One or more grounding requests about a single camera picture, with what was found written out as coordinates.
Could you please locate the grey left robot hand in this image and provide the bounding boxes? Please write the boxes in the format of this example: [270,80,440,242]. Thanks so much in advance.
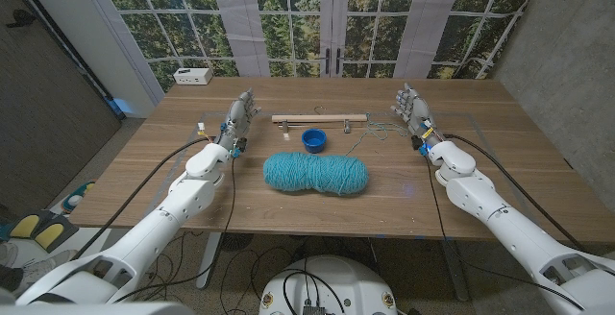
[213,88,263,156]

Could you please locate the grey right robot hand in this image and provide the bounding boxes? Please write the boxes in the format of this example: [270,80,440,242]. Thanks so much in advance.
[389,83,446,151]

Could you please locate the wooden strip with metal clips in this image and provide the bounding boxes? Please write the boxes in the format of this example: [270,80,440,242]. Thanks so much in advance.
[271,112,369,136]

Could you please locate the teal yarn skein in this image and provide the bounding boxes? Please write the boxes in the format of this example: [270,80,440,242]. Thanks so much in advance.
[262,111,409,197]

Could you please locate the white power strip box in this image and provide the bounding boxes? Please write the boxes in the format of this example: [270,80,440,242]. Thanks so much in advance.
[172,67,214,86]

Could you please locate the small blue bowl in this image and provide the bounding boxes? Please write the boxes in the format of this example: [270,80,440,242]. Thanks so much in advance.
[301,128,328,155]

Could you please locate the printed window backdrop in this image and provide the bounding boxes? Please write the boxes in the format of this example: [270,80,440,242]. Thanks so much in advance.
[93,0,544,90]

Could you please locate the white table leg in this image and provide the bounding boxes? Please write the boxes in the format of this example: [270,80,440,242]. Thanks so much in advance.
[195,231,222,290]

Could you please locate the grey table leg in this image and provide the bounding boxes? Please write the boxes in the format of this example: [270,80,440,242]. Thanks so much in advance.
[441,240,470,302]

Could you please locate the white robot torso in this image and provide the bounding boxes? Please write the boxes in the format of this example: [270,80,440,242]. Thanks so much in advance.
[258,254,399,315]

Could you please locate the yellow and black pad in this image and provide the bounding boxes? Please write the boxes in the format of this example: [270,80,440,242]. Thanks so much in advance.
[33,216,78,252]
[9,211,42,240]

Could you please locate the grey sneaker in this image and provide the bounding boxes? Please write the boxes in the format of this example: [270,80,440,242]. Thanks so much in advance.
[0,242,78,297]

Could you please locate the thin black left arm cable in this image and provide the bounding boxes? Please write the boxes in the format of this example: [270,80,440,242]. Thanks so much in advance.
[112,154,237,304]

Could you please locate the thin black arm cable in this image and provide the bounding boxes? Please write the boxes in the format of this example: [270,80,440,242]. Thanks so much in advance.
[422,154,587,312]
[112,154,237,304]

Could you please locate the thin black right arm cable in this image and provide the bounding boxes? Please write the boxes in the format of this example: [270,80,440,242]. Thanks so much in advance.
[422,154,587,312]

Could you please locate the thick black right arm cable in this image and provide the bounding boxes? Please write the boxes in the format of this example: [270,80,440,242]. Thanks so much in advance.
[444,133,587,253]

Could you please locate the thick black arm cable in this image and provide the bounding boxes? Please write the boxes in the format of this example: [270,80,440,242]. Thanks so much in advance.
[71,134,215,261]
[444,133,587,253]

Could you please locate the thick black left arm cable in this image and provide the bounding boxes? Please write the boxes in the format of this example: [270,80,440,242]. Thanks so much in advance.
[71,134,215,261]

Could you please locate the small blue object by wall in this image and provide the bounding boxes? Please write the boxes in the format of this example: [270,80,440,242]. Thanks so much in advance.
[108,97,134,117]

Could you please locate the tangled black floor cables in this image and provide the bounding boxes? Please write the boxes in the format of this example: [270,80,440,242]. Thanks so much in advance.
[129,230,308,315]

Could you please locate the black cable on torso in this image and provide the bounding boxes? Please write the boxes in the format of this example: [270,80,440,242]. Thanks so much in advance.
[282,267,346,315]

